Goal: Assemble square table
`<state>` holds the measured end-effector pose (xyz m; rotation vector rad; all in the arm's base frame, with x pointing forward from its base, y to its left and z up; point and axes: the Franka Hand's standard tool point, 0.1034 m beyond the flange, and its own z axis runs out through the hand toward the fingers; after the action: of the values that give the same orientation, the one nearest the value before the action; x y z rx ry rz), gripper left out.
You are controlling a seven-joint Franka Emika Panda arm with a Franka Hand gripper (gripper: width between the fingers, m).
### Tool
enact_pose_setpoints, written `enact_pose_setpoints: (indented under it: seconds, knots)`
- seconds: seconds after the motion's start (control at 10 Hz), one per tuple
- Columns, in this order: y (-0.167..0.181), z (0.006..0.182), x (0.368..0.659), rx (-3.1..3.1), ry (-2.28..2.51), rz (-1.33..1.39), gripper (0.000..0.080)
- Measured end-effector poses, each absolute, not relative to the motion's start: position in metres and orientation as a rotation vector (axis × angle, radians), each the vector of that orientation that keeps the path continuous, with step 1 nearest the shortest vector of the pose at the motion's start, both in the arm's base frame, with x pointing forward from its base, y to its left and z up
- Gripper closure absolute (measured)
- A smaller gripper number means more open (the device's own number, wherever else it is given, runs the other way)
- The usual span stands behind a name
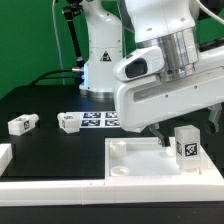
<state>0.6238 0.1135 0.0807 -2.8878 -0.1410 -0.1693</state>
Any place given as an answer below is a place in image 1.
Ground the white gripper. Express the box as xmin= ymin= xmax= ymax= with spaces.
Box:
xmin=114 ymin=46 xmax=224 ymax=147

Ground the white square table top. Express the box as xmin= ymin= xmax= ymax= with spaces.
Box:
xmin=105 ymin=137 xmax=216 ymax=177

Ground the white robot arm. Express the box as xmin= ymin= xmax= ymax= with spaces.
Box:
xmin=80 ymin=0 xmax=224 ymax=146

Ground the white U-shaped fence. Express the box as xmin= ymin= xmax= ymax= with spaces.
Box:
xmin=0 ymin=144 xmax=224 ymax=207

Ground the printed marker sheet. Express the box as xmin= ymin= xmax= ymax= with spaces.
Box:
xmin=66 ymin=111 xmax=120 ymax=128

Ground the black cable at base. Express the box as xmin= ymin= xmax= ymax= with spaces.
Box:
xmin=29 ymin=66 xmax=84 ymax=87

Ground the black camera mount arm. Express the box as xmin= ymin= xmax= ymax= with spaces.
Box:
xmin=62 ymin=0 xmax=84 ymax=67

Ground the grey hanging cable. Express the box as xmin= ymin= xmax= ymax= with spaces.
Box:
xmin=51 ymin=0 xmax=66 ymax=86

